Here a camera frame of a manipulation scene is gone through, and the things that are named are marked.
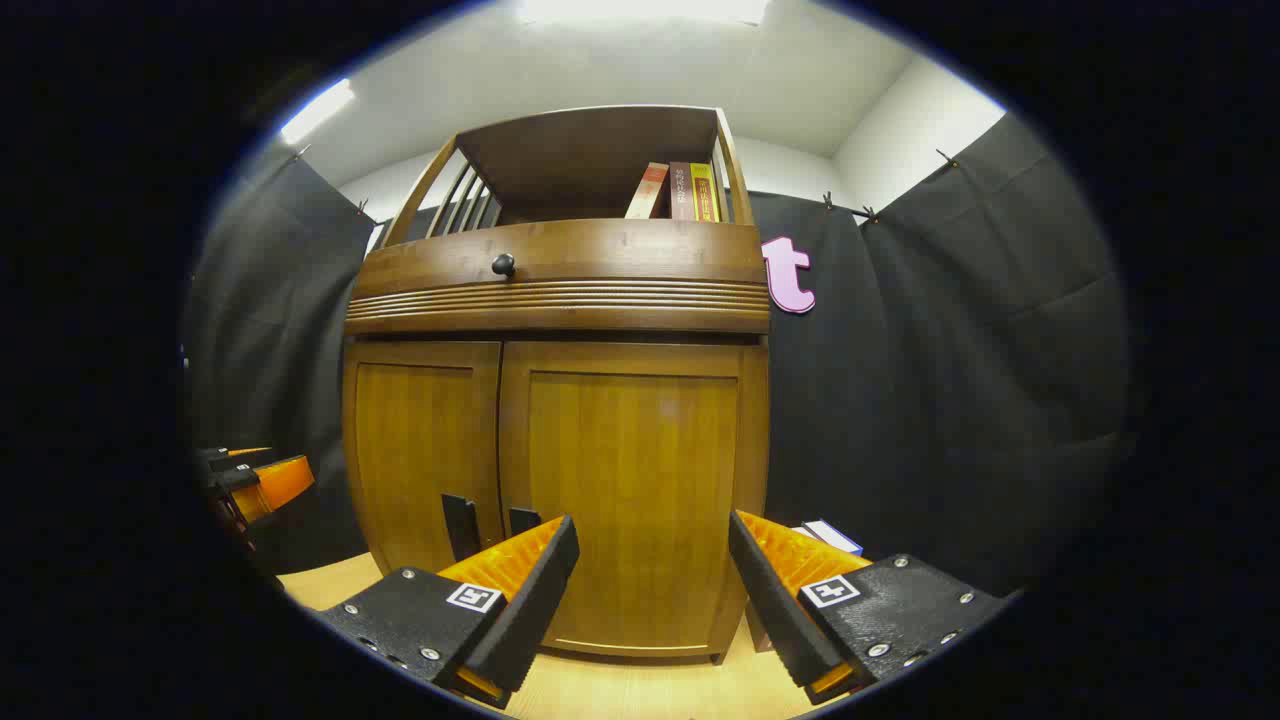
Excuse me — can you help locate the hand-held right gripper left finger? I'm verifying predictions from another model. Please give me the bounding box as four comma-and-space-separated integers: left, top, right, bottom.
318, 515, 581, 711

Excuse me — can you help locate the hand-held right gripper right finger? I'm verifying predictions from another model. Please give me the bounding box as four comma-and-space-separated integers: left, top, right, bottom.
728, 510, 1011, 706

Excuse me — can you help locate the wide wooden cabinet door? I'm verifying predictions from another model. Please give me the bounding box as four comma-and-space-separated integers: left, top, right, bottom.
498, 340, 771, 661

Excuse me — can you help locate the wooden double-door shoe cabinet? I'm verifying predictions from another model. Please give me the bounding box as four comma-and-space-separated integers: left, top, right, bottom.
342, 105, 773, 666

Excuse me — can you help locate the blue book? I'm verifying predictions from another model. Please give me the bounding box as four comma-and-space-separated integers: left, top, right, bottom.
803, 519, 863, 557

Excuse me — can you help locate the black backdrop cloth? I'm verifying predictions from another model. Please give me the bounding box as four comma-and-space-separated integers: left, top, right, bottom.
183, 112, 1136, 601

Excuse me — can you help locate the long ceiling light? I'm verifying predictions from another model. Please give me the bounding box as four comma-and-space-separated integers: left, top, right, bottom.
280, 78, 356, 146
520, 0, 771, 26

